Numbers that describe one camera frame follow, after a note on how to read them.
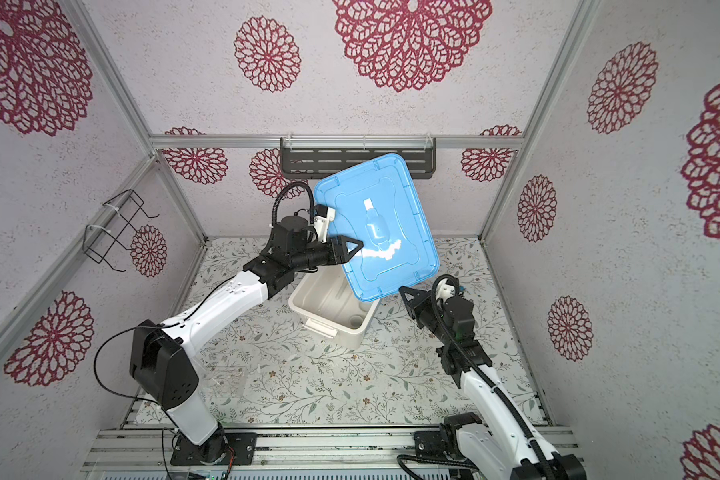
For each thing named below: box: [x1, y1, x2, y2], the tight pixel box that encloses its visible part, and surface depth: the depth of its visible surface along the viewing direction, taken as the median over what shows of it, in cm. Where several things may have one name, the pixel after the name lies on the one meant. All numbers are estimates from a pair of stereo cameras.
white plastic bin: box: [288, 264, 381, 350], surface depth 85 cm
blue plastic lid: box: [316, 153, 441, 302], surface depth 76 cm
